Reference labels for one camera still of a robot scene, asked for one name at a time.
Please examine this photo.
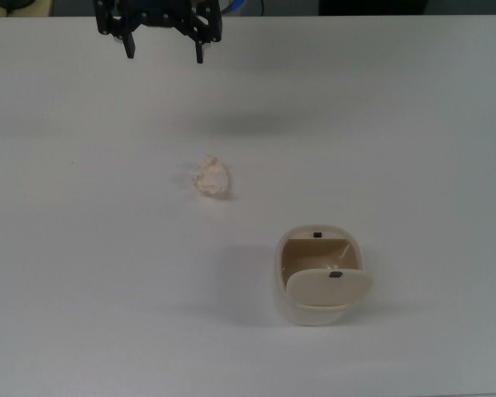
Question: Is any small cream lidded bin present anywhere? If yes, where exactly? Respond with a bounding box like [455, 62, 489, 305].
[274, 223, 375, 328]

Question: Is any white paper ball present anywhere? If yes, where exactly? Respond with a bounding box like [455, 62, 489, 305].
[188, 153, 231, 196]

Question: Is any black rounded object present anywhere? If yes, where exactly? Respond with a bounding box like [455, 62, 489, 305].
[0, 0, 38, 12]

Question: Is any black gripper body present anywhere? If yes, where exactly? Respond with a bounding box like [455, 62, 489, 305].
[117, 0, 199, 28]

